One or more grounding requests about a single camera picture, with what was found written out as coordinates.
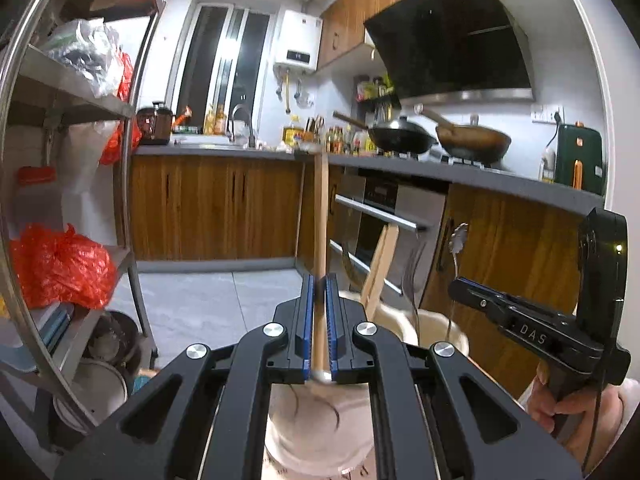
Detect wooden wall cabinets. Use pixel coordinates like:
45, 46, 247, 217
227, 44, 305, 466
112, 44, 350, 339
317, 0, 558, 68

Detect gold fork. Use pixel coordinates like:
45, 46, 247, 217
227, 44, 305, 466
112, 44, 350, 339
341, 240, 364, 294

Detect white basin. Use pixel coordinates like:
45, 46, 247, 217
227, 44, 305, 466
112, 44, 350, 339
52, 357, 130, 433

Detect metal pot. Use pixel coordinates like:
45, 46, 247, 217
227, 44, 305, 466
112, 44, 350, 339
90, 310, 143, 376

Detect large yellow oil bottle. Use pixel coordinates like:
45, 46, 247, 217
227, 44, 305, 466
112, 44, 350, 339
282, 120, 306, 148

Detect white water heater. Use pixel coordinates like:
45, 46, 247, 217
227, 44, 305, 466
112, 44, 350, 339
274, 10, 323, 73

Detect sliding window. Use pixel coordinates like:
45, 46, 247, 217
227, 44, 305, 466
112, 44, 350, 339
172, 2, 276, 136

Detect white plastic bag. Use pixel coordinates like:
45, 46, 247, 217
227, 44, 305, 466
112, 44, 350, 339
65, 120, 121, 176

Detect grey kitchen countertop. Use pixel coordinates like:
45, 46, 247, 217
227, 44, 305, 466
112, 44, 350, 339
132, 140, 608, 216

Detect person's right forearm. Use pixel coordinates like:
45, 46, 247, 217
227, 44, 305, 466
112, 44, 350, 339
597, 377, 640, 461

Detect metal shelf rack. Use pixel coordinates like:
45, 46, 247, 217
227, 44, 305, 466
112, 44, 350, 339
0, 0, 168, 461

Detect person's right hand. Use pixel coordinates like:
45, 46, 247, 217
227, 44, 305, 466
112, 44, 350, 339
520, 360, 608, 442

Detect black range hood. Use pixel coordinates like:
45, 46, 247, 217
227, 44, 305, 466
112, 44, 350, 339
364, 0, 536, 103

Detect built-in steel oven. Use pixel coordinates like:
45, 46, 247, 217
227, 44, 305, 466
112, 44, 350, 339
330, 167, 448, 306

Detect silver spoon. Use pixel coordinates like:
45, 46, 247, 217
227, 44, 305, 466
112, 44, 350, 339
447, 222, 470, 334

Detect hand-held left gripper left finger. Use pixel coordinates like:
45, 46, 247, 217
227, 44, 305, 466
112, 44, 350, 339
55, 274, 317, 480

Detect green air fryer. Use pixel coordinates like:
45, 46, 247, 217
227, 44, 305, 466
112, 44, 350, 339
554, 122, 606, 196

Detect wooden base cabinets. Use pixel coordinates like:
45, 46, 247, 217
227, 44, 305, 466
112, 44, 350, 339
127, 152, 601, 361

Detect row of seasoning bottles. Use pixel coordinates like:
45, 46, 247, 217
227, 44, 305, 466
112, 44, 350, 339
325, 125, 376, 156

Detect black cable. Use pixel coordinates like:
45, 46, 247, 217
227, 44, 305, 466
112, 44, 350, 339
582, 385, 608, 467

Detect white wall socket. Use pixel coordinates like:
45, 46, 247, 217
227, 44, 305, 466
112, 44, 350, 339
531, 104, 565, 123

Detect cream ceramic double utensil holder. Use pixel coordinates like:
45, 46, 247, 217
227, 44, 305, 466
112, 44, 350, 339
262, 287, 471, 473

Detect knife block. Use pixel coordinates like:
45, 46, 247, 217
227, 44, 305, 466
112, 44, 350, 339
304, 115, 326, 143

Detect crumpled red plastic bag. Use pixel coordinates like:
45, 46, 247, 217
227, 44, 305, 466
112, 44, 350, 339
10, 225, 118, 311

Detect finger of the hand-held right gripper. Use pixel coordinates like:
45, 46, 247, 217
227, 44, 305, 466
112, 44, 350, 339
447, 276, 508, 319

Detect crumpled grey plastic bag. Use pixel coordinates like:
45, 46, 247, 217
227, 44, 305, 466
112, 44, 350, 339
42, 17, 123, 98

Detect black wok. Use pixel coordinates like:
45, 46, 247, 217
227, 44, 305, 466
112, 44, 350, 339
332, 110, 438, 156

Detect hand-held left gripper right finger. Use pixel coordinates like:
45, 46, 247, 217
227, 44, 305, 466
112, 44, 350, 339
325, 274, 583, 480

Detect brown frying pan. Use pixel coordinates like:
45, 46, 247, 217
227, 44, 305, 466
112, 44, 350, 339
414, 105, 512, 163

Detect chrome faucet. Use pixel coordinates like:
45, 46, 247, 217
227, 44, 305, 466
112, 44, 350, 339
229, 104, 257, 148

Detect hanging red plastic bag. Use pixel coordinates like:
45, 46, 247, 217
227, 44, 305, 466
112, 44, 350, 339
100, 52, 143, 166

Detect red-lidded plastic container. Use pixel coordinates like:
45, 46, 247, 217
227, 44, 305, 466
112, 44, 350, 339
17, 166, 58, 231

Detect silver fork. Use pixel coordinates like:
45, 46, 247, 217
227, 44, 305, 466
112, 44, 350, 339
402, 255, 424, 329

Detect dark red rice cooker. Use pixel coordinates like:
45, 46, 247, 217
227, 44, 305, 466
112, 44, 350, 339
136, 101, 175, 146

